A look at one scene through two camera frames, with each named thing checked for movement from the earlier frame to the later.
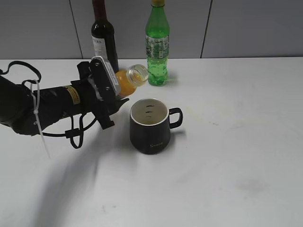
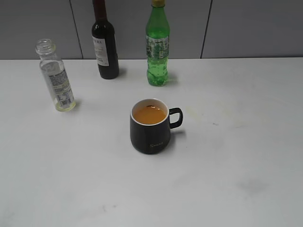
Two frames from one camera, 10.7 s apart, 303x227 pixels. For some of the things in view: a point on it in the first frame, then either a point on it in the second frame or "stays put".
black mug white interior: [150, 126] stays put
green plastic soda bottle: [157, 36] stays put
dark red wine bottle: [103, 35] stays put
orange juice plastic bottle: [128, 80] → [53, 70]
